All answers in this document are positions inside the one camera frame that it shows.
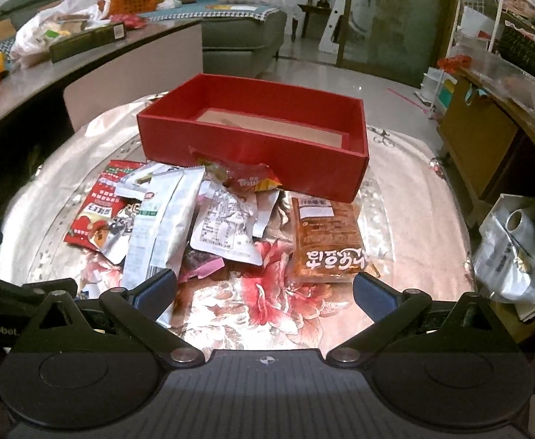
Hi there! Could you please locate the wooden cabinet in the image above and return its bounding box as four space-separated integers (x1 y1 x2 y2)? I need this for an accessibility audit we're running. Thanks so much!
437 68 535 243

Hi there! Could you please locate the grey sofa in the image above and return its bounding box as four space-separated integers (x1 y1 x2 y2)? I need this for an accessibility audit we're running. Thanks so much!
0 0 287 77

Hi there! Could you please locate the red jujube snack packet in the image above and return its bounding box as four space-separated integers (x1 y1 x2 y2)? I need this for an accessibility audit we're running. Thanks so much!
64 160 145 254

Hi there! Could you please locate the dark brown silver snack packet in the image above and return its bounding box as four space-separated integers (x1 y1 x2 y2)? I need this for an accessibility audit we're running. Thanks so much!
100 201 142 264

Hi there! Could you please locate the white wire shelf rack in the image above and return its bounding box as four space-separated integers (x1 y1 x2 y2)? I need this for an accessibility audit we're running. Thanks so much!
450 0 535 83

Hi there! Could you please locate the white plastic bag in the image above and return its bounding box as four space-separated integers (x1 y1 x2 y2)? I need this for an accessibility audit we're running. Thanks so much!
10 0 112 64

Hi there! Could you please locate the dark green long box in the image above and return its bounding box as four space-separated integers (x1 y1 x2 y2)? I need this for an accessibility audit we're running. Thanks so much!
49 22 126 63

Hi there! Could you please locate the pink fly swatter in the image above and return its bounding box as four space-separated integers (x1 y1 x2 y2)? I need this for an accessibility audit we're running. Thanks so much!
386 87 431 114

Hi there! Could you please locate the orange Korean snack bag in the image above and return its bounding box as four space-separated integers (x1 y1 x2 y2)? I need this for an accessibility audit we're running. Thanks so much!
288 196 368 284

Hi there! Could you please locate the silver foil bag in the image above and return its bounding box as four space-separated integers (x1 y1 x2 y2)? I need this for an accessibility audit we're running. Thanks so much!
473 194 535 304

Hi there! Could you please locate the red cardboard box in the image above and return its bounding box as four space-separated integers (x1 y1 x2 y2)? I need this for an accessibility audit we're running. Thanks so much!
136 74 370 203

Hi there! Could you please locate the red packet on counter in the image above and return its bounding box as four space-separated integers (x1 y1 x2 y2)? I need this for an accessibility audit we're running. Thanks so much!
109 14 149 31

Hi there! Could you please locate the white nutrition label packet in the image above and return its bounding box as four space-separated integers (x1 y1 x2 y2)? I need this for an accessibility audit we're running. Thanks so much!
190 179 262 266

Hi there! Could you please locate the white green snack packet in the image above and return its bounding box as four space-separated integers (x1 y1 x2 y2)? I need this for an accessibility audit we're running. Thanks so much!
121 166 205 289

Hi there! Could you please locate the red Trolli candy bag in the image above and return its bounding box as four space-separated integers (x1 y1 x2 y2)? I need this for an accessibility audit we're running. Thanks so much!
189 147 281 194

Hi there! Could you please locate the floral pink tablecloth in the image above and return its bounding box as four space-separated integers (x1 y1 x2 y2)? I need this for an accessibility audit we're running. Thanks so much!
0 97 473 353

